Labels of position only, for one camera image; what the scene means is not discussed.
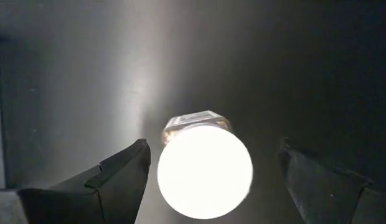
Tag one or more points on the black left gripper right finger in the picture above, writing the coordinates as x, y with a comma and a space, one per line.
323, 193

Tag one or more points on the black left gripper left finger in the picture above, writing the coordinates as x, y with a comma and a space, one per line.
118, 193

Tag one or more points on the white-lid glass spice jar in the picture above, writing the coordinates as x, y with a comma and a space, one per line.
205, 171

